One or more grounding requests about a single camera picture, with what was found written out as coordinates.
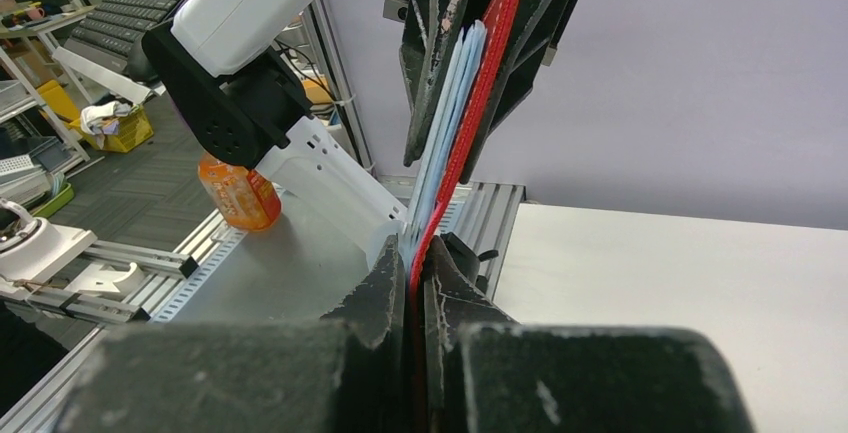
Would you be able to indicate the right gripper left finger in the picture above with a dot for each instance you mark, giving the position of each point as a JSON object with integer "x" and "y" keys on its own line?
{"x": 339, "y": 373}

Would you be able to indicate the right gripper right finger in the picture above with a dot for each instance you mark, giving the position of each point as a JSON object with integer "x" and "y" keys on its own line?
{"x": 486, "y": 372}

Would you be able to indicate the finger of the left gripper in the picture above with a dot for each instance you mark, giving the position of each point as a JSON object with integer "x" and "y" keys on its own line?
{"x": 431, "y": 29}
{"x": 537, "y": 29}

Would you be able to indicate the red leather card holder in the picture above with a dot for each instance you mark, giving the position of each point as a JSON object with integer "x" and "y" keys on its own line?
{"x": 472, "y": 73}

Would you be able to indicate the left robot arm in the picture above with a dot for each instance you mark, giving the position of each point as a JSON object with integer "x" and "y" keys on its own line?
{"x": 247, "y": 108}

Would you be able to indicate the orange drink bottle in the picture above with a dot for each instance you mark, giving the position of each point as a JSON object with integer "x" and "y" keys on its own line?
{"x": 246, "y": 200}

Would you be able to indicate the yellow plastic basket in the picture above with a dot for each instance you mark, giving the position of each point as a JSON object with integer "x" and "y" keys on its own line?
{"x": 115, "y": 126}

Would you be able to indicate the black keyboard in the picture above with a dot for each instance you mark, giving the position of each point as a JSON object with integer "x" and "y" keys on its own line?
{"x": 110, "y": 35}

